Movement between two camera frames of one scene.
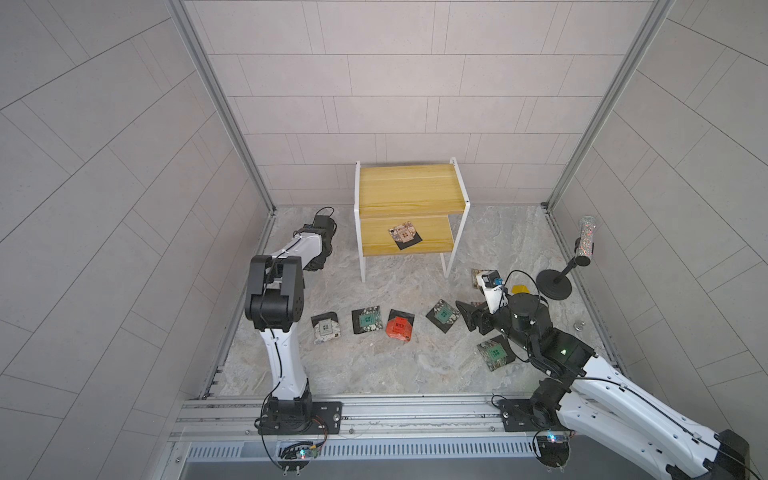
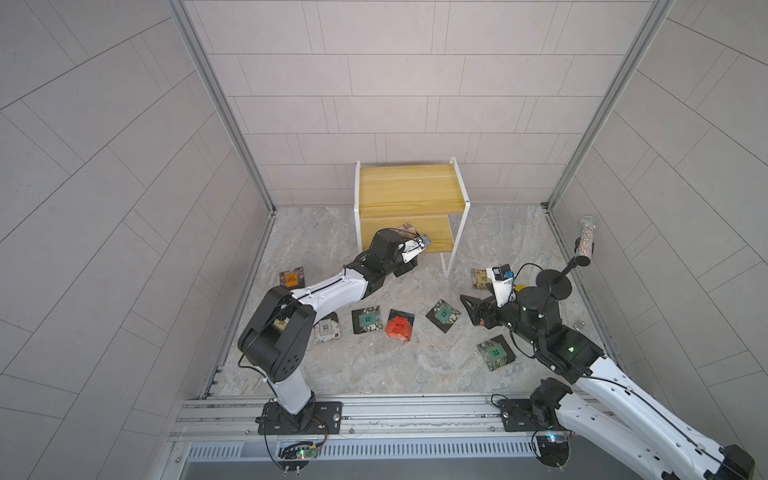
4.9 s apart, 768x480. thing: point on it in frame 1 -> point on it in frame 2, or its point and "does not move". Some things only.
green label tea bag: x=443 y=316 does not move
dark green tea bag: x=496 y=352 does not move
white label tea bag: x=326 y=327 does not move
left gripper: x=318 y=266 -> x=404 y=268
